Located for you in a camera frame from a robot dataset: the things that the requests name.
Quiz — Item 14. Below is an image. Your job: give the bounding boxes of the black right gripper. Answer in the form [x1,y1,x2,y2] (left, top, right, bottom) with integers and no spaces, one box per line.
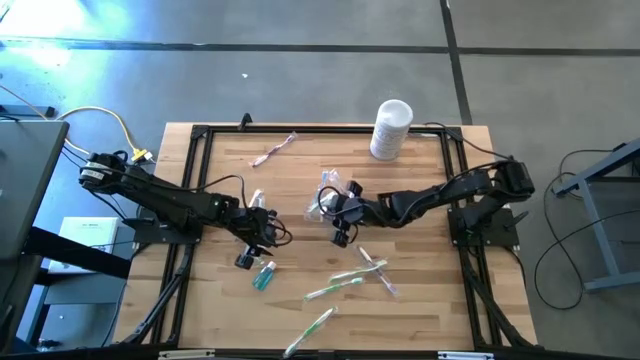
[327,179,384,250]

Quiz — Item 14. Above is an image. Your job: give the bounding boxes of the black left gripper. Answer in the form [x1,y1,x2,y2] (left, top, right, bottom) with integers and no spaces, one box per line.
[233,203,282,271]

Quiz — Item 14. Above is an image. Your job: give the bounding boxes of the clear acrylic organizer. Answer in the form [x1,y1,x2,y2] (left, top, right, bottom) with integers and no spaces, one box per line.
[303,168,351,225]

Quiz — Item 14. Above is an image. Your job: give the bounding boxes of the teal tube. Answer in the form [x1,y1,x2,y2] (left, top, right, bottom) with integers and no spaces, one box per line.
[251,260,278,292]

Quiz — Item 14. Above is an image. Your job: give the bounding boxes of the purple toothbrush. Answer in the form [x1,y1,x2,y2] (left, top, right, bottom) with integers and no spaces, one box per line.
[355,244,401,298]

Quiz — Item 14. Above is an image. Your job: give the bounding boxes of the white cylindrical container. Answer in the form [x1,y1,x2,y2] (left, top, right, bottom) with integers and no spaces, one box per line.
[368,98,415,162]

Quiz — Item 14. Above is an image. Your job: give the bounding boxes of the white box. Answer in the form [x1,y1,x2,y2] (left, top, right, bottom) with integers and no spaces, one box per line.
[48,215,120,275]

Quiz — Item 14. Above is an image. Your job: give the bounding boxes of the black workstation desk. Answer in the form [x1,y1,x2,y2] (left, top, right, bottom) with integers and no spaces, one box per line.
[0,118,132,351]

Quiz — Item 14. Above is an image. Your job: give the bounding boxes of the blue-grey metal cart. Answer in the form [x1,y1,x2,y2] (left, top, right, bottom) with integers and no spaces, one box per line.
[552,138,640,292]

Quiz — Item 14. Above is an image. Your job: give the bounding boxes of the black power strip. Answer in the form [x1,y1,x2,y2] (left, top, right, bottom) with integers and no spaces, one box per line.
[0,104,57,119]

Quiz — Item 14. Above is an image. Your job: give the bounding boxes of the black aluminium table frame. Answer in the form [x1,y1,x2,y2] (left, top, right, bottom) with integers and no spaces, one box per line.
[119,123,537,360]

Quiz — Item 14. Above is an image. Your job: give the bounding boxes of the white bracket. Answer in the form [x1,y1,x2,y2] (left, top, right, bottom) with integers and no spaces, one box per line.
[437,350,495,360]
[158,348,216,360]

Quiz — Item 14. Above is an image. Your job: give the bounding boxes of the yellow cable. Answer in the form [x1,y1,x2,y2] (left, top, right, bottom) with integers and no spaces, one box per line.
[55,105,154,166]

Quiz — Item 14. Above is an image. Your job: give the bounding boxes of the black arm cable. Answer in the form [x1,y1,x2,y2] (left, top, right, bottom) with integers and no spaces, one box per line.
[423,121,514,162]

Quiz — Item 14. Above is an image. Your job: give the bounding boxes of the black floor cable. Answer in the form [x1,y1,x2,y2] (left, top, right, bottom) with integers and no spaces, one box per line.
[532,207,640,311]

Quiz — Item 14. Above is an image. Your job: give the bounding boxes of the thin orange cable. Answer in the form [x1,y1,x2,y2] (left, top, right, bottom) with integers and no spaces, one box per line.
[0,83,49,120]

